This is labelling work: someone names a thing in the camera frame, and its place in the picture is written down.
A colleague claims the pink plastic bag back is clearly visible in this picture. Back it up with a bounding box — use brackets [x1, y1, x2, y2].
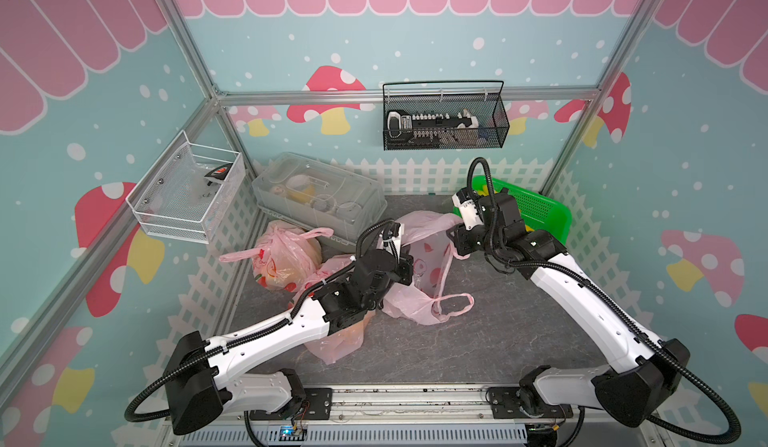
[382, 210, 475, 326]

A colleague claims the pink plastic bag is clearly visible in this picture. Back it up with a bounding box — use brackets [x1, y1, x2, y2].
[382, 210, 475, 326]
[289, 255, 375, 365]
[218, 220, 334, 292]

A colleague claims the pink plastic bag front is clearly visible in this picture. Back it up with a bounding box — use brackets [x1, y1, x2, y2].
[218, 220, 334, 292]

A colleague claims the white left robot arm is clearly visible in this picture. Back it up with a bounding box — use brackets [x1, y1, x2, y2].
[124, 219, 413, 435]

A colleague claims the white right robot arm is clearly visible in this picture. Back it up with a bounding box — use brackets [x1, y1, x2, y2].
[448, 157, 742, 445]

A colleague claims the green plastic basket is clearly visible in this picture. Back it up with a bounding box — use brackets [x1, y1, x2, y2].
[464, 175, 572, 244]

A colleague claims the clear lidded storage box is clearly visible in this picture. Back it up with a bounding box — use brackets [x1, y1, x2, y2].
[251, 153, 387, 252]

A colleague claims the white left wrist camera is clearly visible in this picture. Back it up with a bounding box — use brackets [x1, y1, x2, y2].
[378, 221, 403, 259]

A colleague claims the black wire mesh basket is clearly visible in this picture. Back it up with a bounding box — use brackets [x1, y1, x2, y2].
[381, 80, 510, 150]

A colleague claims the metal base rail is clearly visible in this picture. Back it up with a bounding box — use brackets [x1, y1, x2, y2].
[161, 383, 601, 447]

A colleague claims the white wire mesh basket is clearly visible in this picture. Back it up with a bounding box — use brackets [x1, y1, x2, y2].
[126, 131, 245, 244]

